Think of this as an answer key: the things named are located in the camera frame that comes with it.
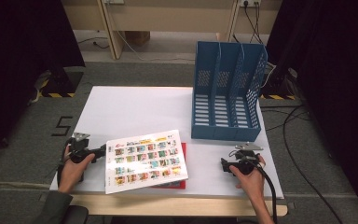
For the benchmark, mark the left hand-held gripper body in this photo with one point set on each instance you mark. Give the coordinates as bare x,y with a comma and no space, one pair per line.
77,149

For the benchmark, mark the black curtain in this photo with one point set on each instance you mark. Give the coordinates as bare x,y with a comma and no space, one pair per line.
338,77
12,62

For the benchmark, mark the light wooden desk frame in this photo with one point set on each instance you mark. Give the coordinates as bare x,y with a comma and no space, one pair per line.
167,15

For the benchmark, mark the black stand base striped tape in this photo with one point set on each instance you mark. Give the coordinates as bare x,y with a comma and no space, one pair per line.
279,90
63,82

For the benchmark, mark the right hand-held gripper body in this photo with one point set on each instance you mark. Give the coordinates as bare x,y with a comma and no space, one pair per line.
245,160

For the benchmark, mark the white wall socket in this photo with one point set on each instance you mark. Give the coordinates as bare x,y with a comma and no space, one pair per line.
250,2

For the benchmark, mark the red book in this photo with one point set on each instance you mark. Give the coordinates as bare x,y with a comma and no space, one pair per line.
180,185

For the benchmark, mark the white picture book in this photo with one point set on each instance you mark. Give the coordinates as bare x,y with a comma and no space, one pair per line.
143,161

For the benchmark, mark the person's right hand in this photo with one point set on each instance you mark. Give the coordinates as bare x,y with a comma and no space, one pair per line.
253,183

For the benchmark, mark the person's left hand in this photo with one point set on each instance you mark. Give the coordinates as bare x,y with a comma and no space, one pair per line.
71,174

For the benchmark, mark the black chair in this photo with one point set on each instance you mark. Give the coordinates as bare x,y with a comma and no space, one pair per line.
76,215

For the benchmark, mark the blue file rack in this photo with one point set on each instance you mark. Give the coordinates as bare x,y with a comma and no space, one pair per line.
227,133

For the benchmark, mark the brown cardboard box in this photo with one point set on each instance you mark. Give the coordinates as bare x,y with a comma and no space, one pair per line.
138,37

